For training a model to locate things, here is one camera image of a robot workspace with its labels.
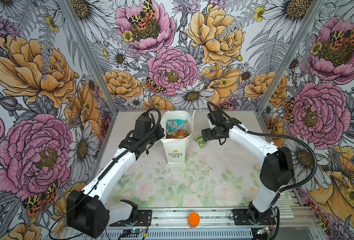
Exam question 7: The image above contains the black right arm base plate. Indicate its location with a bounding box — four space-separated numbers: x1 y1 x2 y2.
228 209 276 226

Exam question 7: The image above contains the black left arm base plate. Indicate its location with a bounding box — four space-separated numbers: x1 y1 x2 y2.
109 209 153 227

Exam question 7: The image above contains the aluminium corner post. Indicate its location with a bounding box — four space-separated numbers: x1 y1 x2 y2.
256 1 325 114
59 1 118 117

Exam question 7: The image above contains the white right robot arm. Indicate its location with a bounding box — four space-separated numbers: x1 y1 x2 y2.
202 110 294 224

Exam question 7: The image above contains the orange round button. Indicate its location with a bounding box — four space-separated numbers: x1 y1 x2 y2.
188 212 201 228

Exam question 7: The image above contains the teal snack packet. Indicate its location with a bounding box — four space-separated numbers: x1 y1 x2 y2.
166 119 187 135

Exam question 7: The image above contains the light green Himalaya packet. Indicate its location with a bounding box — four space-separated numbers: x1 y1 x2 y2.
194 134 206 149

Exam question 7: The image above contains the aluminium left corner post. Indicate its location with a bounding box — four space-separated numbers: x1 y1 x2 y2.
59 1 118 117

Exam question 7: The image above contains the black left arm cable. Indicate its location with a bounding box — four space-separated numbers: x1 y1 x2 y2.
48 107 162 240

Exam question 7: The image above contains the white paper bag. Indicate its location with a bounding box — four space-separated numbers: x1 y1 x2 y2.
161 111 195 165

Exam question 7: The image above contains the white calculator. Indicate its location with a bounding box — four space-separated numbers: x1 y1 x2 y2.
274 194 294 219

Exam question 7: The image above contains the aluminium right corner post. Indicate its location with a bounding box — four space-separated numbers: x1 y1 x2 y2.
256 1 325 114

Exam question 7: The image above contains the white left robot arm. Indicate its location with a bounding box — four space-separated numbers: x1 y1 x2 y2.
66 109 165 238

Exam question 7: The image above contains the orange snack packet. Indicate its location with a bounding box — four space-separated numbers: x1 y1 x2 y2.
166 130 190 139

